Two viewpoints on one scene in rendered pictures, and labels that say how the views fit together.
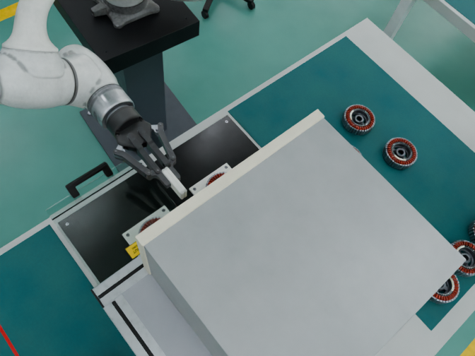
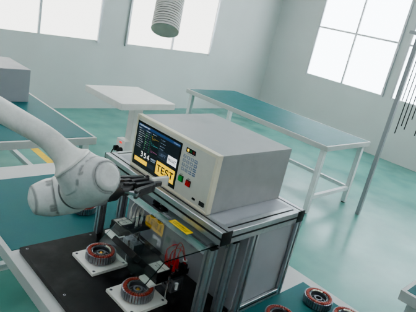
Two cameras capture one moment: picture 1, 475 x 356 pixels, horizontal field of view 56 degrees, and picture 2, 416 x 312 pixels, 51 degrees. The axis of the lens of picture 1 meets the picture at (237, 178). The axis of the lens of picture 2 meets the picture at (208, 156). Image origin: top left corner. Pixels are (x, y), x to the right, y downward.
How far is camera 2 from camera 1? 1.45 m
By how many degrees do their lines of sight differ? 71
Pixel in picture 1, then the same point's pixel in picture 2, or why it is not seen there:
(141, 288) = (218, 218)
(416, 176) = not seen: hidden behind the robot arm
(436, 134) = not seen: hidden behind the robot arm
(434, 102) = (46, 171)
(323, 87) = (10, 203)
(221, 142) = (48, 254)
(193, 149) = (50, 269)
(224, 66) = not seen: outside the picture
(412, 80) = (22, 172)
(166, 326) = (238, 213)
